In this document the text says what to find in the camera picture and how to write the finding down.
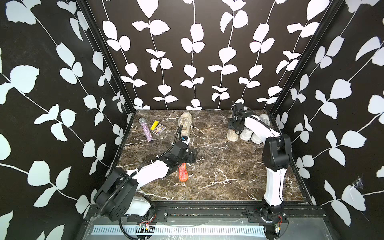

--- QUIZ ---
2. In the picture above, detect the purple card box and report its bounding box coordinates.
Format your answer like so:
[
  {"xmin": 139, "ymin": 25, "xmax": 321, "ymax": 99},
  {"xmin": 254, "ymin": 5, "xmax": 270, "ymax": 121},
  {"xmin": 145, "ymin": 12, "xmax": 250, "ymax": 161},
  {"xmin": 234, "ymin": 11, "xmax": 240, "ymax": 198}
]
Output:
[{"xmin": 152, "ymin": 124, "xmax": 166, "ymax": 136}]

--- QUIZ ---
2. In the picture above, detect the white sneaker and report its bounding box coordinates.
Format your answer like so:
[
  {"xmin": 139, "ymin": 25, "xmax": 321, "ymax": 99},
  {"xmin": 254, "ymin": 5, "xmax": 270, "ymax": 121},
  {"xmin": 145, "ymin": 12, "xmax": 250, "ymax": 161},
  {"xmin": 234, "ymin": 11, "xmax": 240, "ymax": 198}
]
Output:
[
  {"xmin": 250, "ymin": 115, "xmax": 271, "ymax": 143},
  {"xmin": 240, "ymin": 128, "xmax": 253, "ymax": 141}
]

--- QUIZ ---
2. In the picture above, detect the beige lace sneaker one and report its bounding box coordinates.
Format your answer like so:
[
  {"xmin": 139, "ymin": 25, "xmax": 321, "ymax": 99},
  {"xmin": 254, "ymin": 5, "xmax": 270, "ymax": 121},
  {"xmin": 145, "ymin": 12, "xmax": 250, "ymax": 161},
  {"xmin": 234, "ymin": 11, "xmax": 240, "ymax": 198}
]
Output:
[
  {"xmin": 179, "ymin": 112, "xmax": 192, "ymax": 138},
  {"xmin": 227, "ymin": 129, "xmax": 239, "ymax": 142}
]

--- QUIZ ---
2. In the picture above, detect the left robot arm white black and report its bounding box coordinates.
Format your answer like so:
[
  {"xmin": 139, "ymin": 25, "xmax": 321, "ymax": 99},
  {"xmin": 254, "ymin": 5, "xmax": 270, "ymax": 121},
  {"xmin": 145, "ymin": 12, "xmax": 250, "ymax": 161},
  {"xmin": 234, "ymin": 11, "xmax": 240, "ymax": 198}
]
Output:
[{"xmin": 94, "ymin": 125, "xmax": 197, "ymax": 222}]

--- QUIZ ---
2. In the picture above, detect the yellow small block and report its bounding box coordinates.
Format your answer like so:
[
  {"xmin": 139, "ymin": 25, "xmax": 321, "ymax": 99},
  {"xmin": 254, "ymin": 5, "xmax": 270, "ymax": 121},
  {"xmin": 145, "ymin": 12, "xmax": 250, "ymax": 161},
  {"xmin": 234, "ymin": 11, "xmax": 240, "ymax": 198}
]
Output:
[{"xmin": 151, "ymin": 121, "xmax": 160, "ymax": 131}]

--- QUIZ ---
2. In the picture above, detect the red orange insole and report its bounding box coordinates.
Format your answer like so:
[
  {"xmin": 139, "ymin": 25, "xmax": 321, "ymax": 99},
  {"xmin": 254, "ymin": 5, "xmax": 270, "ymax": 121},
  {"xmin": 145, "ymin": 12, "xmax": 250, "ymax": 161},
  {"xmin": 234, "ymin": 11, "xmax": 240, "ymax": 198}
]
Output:
[{"xmin": 178, "ymin": 163, "xmax": 189, "ymax": 182}]

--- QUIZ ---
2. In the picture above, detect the white sneaker outer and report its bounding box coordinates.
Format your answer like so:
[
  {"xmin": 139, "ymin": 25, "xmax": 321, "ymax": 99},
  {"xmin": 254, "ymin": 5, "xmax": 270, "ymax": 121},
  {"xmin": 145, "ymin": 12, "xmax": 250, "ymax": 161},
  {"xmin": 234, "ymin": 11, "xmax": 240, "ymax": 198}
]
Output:
[{"xmin": 250, "ymin": 115, "xmax": 271, "ymax": 143}]

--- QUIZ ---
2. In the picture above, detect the purple glitter bottle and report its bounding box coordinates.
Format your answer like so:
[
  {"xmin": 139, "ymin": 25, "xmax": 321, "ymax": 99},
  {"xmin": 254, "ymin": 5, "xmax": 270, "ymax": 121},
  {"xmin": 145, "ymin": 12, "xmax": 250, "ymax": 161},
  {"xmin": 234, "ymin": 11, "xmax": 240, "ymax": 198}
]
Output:
[{"xmin": 139, "ymin": 118, "xmax": 154, "ymax": 143}]

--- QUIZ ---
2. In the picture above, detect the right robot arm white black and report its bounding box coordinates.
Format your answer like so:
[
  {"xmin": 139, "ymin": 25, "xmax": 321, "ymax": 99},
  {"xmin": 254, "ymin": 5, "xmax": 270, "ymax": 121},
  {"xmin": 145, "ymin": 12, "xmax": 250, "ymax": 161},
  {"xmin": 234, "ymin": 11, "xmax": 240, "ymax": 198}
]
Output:
[{"xmin": 228, "ymin": 103, "xmax": 292, "ymax": 224}]

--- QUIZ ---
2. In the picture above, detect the white sneaker inner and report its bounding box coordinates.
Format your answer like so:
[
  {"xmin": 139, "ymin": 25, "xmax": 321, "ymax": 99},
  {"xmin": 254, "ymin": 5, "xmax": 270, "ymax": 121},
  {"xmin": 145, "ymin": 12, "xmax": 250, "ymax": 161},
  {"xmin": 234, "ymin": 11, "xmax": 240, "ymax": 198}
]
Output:
[{"xmin": 240, "ymin": 128, "xmax": 253, "ymax": 141}]

